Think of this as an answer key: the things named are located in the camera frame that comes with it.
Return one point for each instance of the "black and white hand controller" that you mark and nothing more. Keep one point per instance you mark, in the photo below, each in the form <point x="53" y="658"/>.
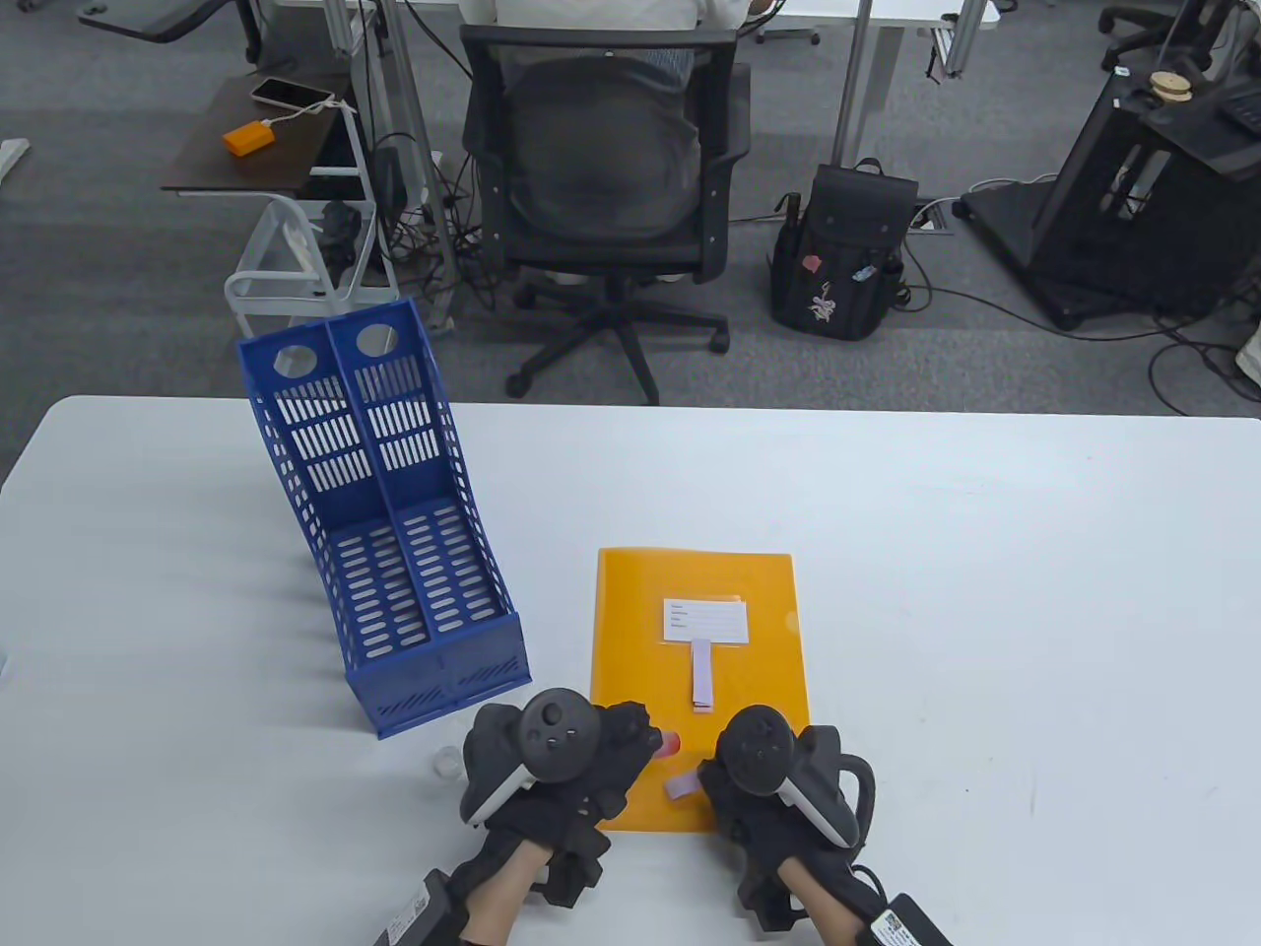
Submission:
<point x="557" y="734"/>
<point x="759" y="749"/>

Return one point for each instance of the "orange L-shaped folder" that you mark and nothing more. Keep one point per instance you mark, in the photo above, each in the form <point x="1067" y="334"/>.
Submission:
<point x="759" y="680"/>

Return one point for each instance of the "person's right hand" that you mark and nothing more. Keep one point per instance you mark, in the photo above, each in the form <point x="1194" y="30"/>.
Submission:
<point x="754" y="828"/>

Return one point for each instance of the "white smartphone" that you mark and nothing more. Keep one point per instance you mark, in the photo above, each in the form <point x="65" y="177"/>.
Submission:
<point x="291" y="93"/>

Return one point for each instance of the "white paper label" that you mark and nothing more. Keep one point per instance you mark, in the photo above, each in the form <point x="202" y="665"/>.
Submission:
<point x="704" y="621"/>

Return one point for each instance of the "clear glue stick cap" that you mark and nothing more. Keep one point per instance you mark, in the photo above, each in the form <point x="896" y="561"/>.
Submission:
<point x="445" y="763"/>

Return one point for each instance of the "brown side table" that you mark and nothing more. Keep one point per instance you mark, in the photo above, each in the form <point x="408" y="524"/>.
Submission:
<point x="212" y="158"/>

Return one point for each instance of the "white desk foot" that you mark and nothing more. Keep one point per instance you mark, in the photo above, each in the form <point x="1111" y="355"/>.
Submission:
<point x="10" y="158"/>

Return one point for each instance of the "round wooden spool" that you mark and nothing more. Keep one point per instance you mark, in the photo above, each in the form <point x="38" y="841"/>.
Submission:
<point x="1172" y="86"/>

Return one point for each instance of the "dark grey chair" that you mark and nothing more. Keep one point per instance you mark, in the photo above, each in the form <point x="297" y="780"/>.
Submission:
<point x="167" y="20"/>

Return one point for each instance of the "black wrist camera unit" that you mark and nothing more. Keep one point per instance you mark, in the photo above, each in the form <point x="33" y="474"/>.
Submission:
<point x="906" y="924"/>
<point x="409" y="916"/>

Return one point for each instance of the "black backpack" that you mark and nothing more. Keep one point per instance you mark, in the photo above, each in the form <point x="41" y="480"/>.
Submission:
<point x="847" y="246"/>

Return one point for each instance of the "blue plastic file rack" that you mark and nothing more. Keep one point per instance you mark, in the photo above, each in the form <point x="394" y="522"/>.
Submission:
<point x="433" y="675"/>

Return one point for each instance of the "grey metal desk frame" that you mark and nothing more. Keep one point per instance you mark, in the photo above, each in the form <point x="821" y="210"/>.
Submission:
<point x="419" y="148"/>

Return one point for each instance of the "white rolling cart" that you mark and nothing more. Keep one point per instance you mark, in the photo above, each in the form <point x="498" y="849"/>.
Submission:
<point x="276" y="301"/>

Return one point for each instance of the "white desk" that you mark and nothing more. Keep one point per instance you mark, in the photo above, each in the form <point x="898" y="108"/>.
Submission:
<point x="855" y="79"/>

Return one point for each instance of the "person's left hand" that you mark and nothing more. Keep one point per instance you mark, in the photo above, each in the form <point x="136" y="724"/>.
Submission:
<point x="621" y="759"/>

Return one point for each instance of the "black equipment stand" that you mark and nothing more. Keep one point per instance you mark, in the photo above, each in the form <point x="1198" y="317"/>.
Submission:
<point x="1113" y="227"/>

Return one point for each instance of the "black handheld device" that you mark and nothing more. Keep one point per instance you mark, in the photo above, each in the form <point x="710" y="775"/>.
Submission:
<point x="340" y="232"/>

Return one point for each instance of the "black swivel chair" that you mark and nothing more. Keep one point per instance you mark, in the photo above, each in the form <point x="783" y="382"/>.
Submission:
<point x="1143" y="25"/>

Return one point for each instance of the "orange power bank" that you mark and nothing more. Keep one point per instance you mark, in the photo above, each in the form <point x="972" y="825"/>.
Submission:
<point x="246" y="138"/>

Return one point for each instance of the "black mesh office chair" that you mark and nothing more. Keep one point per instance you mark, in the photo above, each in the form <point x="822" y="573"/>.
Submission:
<point x="611" y="251"/>

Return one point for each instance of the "floor power outlet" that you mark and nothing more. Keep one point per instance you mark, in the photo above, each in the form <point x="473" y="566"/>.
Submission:
<point x="933" y="217"/>

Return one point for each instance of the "lavender sticky note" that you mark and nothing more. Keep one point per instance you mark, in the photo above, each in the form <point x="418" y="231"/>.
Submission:
<point x="682" y="786"/>
<point x="701" y="670"/>

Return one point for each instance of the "pink glue stick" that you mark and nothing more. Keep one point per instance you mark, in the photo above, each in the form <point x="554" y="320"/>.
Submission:
<point x="670" y="744"/>

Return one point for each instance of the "person's right forearm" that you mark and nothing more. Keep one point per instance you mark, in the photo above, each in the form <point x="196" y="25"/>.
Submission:
<point x="823" y="907"/>

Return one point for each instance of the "person's left forearm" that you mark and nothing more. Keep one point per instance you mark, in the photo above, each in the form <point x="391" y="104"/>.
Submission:
<point x="502" y="897"/>

